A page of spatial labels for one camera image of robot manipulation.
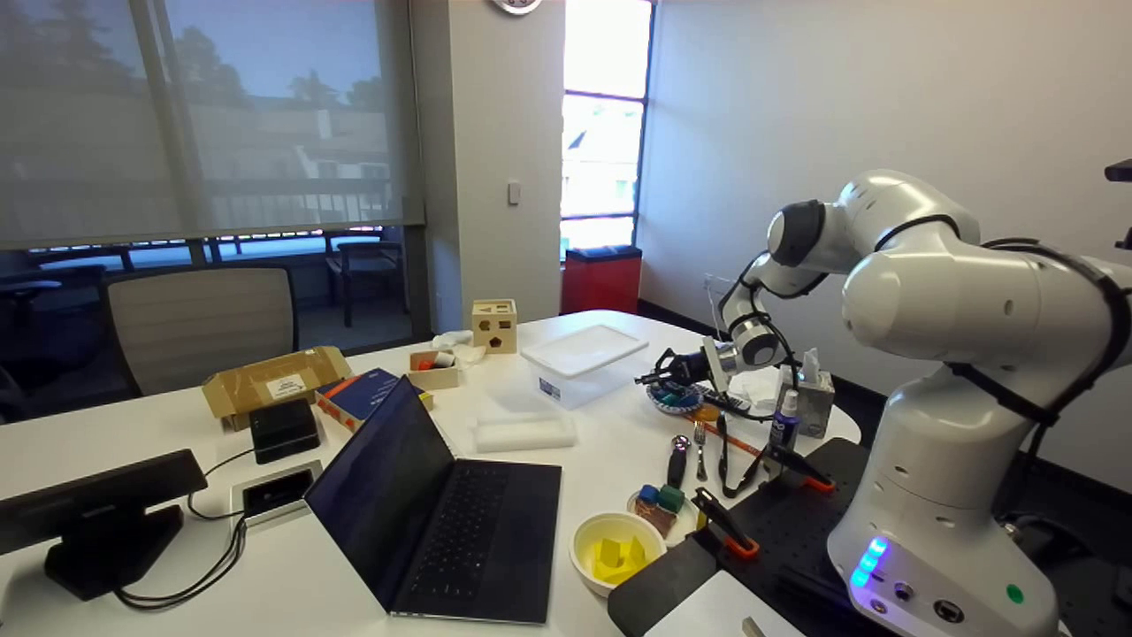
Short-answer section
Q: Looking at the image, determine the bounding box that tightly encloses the cardboard box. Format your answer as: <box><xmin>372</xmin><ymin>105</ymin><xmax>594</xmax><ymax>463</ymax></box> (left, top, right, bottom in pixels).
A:
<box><xmin>199</xmin><ymin>344</ymin><xmax>352</xmax><ymax>430</ymax></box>

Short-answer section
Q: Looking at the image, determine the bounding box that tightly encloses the black Dell laptop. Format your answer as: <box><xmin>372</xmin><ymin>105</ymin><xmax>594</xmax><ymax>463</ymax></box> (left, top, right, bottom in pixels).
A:
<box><xmin>304</xmin><ymin>376</ymin><xmax>566</xmax><ymax>625</ymax></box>

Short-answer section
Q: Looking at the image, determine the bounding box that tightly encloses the black camera on stand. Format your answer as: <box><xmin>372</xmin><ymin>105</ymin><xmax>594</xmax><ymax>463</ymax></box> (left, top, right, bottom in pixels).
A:
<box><xmin>0</xmin><ymin>447</ymin><xmax>213</xmax><ymax>601</ymax></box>

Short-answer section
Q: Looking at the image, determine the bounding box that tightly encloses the yellow bowl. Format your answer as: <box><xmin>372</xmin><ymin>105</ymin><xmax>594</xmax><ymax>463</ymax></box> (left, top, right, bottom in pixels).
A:
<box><xmin>571</xmin><ymin>507</ymin><xmax>670</xmax><ymax>601</ymax></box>

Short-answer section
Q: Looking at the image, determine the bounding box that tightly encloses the black orange clamp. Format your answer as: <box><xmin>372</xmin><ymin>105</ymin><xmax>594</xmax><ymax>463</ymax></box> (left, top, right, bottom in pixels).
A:
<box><xmin>763</xmin><ymin>440</ymin><xmax>841</xmax><ymax>498</ymax></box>
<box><xmin>690</xmin><ymin>486</ymin><xmax>763</xmax><ymax>561</ymax></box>

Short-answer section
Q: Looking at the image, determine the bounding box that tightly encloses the spray bottle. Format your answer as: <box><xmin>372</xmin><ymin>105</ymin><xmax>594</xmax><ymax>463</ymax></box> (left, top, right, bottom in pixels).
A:
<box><xmin>763</xmin><ymin>404</ymin><xmax>806</xmax><ymax>478</ymax></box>

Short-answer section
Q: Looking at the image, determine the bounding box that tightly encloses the black desk cable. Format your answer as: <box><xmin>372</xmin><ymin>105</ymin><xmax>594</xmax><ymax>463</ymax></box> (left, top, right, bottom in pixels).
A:
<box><xmin>113</xmin><ymin>443</ymin><xmax>257</xmax><ymax>612</ymax></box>

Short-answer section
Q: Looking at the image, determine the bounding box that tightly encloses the small black box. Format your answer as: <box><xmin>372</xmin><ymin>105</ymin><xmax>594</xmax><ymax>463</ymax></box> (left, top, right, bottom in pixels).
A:
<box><xmin>246</xmin><ymin>395</ymin><xmax>324</xmax><ymax>466</ymax></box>

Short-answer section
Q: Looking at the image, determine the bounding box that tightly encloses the wooden shape sorter cube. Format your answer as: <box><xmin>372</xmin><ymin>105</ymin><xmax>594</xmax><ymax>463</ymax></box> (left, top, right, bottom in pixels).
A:
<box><xmin>470</xmin><ymin>292</ymin><xmax>525</xmax><ymax>357</ymax></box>

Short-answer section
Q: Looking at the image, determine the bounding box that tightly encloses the plate with coloured blocks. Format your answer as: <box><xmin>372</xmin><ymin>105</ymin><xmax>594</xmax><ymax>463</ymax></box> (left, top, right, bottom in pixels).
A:
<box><xmin>629</xmin><ymin>478</ymin><xmax>690</xmax><ymax>537</ymax></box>

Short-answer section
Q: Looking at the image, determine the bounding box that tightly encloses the black marker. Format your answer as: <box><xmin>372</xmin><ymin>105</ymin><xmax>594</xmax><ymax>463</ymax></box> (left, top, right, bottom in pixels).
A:
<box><xmin>665</xmin><ymin>430</ymin><xmax>694</xmax><ymax>491</ymax></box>

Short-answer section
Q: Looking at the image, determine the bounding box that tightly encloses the small blue bowl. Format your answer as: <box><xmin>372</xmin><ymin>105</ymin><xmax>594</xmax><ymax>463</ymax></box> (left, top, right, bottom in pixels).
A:
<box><xmin>645</xmin><ymin>378</ymin><xmax>711</xmax><ymax>422</ymax></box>

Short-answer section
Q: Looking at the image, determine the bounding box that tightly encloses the blue orange book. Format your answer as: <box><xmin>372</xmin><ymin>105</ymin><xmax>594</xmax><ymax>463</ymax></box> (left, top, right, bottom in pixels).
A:
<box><xmin>315</xmin><ymin>364</ymin><xmax>408</xmax><ymax>430</ymax></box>

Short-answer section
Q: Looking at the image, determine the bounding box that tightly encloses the black mat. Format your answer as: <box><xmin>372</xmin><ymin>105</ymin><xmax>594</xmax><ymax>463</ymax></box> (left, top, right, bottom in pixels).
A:
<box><xmin>606</xmin><ymin>534</ymin><xmax>721</xmax><ymax>637</ymax></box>

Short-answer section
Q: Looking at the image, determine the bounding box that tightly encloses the clear plastic lidded container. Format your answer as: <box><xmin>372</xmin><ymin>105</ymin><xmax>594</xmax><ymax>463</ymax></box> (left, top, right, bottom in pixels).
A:
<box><xmin>517</xmin><ymin>323</ymin><xmax>654</xmax><ymax>412</ymax></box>

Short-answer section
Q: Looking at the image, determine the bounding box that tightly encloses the grey tissue box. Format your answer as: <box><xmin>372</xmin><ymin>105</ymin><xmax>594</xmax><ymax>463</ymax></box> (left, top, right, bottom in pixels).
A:
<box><xmin>776</xmin><ymin>348</ymin><xmax>838</xmax><ymax>447</ymax></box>

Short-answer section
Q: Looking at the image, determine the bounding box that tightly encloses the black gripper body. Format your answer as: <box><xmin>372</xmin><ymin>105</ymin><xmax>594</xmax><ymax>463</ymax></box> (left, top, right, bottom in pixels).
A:
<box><xmin>680</xmin><ymin>340</ymin><xmax>744</xmax><ymax>395</ymax></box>

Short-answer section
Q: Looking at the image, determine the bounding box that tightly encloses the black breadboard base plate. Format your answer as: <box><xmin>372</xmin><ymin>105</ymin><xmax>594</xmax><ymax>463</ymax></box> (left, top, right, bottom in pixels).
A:
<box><xmin>690</xmin><ymin>435</ymin><xmax>882</xmax><ymax>637</ymax></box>

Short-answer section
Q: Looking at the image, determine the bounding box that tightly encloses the red bin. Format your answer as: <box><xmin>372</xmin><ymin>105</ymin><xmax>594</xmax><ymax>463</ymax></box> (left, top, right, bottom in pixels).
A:
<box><xmin>558</xmin><ymin>244</ymin><xmax>645</xmax><ymax>320</ymax></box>

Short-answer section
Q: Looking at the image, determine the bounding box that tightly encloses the beige office chair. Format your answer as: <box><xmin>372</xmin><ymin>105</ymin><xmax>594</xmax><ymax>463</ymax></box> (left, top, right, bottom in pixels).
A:
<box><xmin>100</xmin><ymin>262</ymin><xmax>300</xmax><ymax>401</ymax></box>

